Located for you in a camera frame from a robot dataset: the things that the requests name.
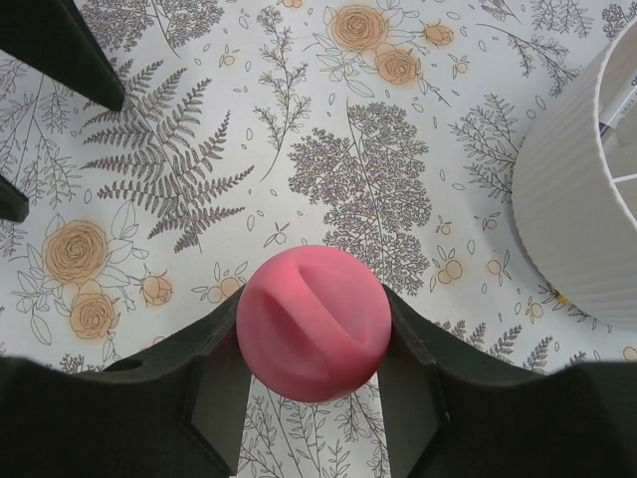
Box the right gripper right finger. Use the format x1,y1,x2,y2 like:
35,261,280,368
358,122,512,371
377,292,636,477

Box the pink round sharpener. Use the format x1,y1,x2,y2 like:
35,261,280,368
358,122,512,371
236,245,392,403

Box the green capped white marker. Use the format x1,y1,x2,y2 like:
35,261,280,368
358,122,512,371
598,74,636,137

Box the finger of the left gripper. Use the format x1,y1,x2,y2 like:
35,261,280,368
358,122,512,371
0,176,29,223
1,0,125,112

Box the floral patterned table mat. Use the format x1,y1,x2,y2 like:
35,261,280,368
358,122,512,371
1,1,636,477

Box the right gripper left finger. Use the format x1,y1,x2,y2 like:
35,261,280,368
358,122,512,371
1,296,252,477

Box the white divided round organizer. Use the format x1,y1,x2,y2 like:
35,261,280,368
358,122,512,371
512,22,636,326

